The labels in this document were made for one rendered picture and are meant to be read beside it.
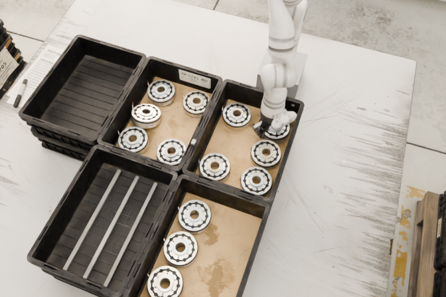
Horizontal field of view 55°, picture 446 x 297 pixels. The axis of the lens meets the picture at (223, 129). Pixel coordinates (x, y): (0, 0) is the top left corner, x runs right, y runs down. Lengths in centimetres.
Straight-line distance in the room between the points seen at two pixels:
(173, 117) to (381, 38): 191
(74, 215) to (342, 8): 241
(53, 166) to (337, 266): 108
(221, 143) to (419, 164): 143
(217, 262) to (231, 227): 12
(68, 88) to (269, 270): 99
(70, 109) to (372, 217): 115
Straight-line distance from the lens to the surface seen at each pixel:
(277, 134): 149
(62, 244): 144
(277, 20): 116
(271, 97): 127
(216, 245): 136
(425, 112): 285
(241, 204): 134
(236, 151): 148
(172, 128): 154
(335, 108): 179
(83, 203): 147
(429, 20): 339
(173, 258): 132
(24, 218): 166
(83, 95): 168
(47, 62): 201
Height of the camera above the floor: 214
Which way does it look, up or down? 59 degrees down
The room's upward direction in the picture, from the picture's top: 1 degrees clockwise
